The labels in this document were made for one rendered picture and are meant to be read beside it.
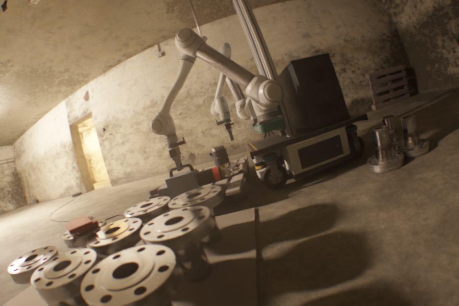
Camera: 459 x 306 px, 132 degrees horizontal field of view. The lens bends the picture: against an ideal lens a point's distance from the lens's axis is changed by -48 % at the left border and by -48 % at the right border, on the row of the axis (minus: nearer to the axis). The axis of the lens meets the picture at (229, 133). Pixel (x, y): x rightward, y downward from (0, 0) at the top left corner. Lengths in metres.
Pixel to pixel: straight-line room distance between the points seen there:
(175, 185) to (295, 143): 0.84
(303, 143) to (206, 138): 3.04
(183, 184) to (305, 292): 1.00
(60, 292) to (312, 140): 1.44
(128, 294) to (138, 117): 4.56
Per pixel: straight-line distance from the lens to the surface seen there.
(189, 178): 1.32
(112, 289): 0.48
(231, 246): 0.92
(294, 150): 1.33
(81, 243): 0.98
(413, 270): 0.67
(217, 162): 1.75
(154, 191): 1.60
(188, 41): 1.21
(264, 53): 1.57
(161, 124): 1.15
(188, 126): 4.27
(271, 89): 1.09
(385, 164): 1.28
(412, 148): 1.47
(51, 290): 0.64
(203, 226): 0.62
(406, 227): 0.82
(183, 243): 0.60
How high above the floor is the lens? 0.49
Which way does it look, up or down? 1 degrees down
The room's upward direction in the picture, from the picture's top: 17 degrees counter-clockwise
